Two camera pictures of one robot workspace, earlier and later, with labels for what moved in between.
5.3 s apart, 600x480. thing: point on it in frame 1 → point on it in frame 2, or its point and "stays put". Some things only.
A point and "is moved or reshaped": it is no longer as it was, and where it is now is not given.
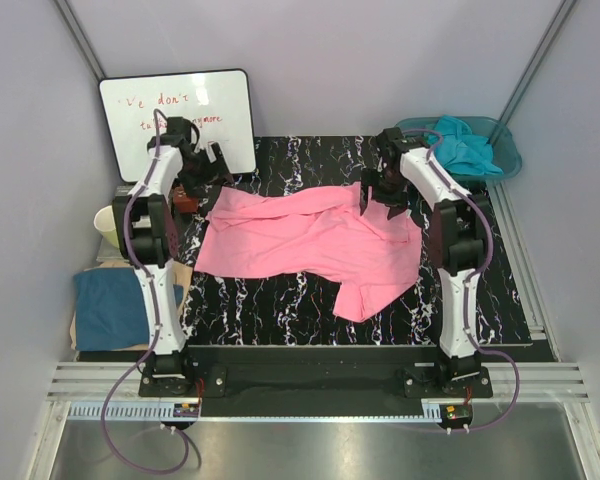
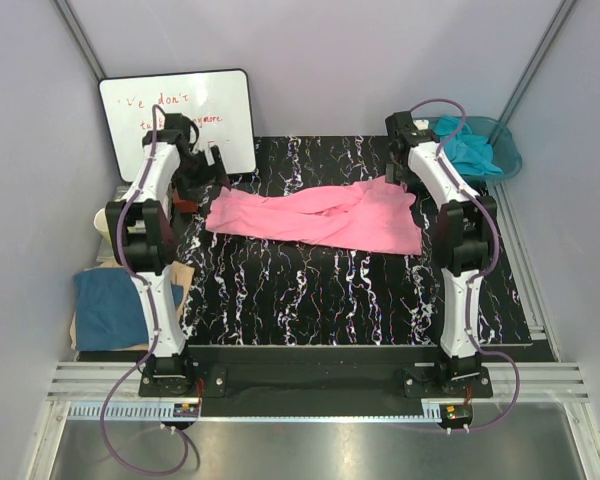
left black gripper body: x=200 y=170 stays put
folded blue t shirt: x=111 y=310 stays put
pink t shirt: x=317 y=231 is moved or reshaped
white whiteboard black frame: x=217 y=102 stays put
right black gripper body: x=388 y=188 → x=395 y=170
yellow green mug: x=104 y=223 stays put
